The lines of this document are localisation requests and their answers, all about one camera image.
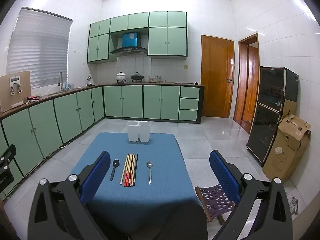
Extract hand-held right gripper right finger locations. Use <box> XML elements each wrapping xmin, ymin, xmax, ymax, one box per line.
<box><xmin>209</xmin><ymin>150</ymin><xmax>293</xmax><ymax>240</ymax></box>

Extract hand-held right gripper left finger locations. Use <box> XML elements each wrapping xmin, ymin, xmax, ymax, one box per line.
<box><xmin>27</xmin><ymin>151</ymin><xmax>112</xmax><ymax>240</ymax></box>

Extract row of mixed chopsticks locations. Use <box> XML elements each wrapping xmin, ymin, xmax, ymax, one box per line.
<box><xmin>120</xmin><ymin>153</ymin><xmax>139</xmax><ymax>187</ymax></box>

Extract white plastic utensil holder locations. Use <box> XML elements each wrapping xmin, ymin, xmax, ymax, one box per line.
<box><xmin>126</xmin><ymin>121</ymin><xmax>151</xmax><ymax>143</ymax></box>

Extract black plastic spoon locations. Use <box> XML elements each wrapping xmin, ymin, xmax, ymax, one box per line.
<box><xmin>110</xmin><ymin>159</ymin><xmax>120</xmax><ymax>181</ymax></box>

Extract purple woven folding stool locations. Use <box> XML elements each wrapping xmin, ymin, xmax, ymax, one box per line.
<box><xmin>195</xmin><ymin>184</ymin><xmax>237</xmax><ymax>225</ymax></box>

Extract blue tablecloth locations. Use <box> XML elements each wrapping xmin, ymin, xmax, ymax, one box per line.
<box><xmin>69</xmin><ymin>133</ymin><xmax>204</xmax><ymax>234</ymax></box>

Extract brown cardboard box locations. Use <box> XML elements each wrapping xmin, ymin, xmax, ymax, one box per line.
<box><xmin>262</xmin><ymin>114</ymin><xmax>312</xmax><ymax>183</ymax></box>

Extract black glass-door cabinet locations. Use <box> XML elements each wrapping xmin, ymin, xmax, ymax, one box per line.
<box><xmin>246</xmin><ymin>66</ymin><xmax>299</xmax><ymax>167</ymax></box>

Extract crumpled plastic bag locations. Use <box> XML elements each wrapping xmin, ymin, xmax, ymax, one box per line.
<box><xmin>285</xmin><ymin>192</ymin><xmax>299</xmax><ymax>215</ymax></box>

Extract green base cabinets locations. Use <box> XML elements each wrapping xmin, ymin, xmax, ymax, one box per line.
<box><xmin>0</xmin><ymin>84</ymin><xmax>205</xmax><ymax>180</ymax></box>

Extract open wooden door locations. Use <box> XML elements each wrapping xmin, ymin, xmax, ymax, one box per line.
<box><xmin>234</xmin><ymin>33</ymin><xmax>260</xmax><ymax>133</ymax></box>

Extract closed wooden door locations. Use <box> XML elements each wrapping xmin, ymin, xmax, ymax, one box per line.
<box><xmin>201</xmin><ymin>35</ymin><xmax>235</xmax><ymax>118</ymax></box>

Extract white window blind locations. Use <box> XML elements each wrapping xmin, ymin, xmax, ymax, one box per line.
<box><xmin>6</xmin><ymin>7</ymin><xmax>73</xmax><ymax>89</ymax></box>

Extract range hood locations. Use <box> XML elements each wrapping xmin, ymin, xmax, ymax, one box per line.
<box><xmin>110</xmin><ymin>32</ymin><xmax>148</xmax><ymax>56</ymax></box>

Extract white floor cable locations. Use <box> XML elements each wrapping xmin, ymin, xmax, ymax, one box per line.
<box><xmin>0</xmin><ymin>140</ymin><xmax>73</xmax><ymax>203</ymax></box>

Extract green wall cabinets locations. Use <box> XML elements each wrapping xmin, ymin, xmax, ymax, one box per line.
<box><xmin>87</xmin><ymin>11</ymin><xmax>188</xmax><ymax>64</ymax></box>

